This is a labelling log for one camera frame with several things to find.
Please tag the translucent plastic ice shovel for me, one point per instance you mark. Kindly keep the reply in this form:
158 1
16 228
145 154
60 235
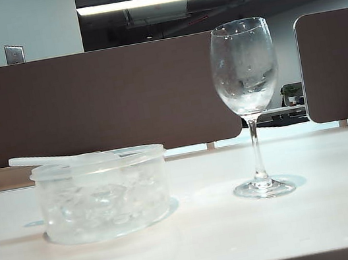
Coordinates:
42 160

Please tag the clear wine glass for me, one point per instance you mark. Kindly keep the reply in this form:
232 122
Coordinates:
257 156

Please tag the heap of ice cubes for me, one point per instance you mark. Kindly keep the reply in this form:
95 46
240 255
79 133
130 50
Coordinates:
105 198

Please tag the beige partition foot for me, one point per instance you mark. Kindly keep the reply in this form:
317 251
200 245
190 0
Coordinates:
344 123
210 146

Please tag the wide brown desk partition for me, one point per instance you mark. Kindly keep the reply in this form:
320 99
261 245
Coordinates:
89 101

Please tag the white background desk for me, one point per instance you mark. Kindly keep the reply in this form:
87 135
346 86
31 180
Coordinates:
278 112

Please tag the round clear plastic container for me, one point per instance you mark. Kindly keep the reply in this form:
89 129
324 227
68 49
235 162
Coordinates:
110 227

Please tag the potted green plant white pot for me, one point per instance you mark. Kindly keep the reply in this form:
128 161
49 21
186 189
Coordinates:
290 92

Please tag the narrow brown desk partition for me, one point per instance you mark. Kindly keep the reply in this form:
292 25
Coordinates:
332 60

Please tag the grey wall switch plate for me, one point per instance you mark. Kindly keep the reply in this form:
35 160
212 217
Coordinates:
14 54

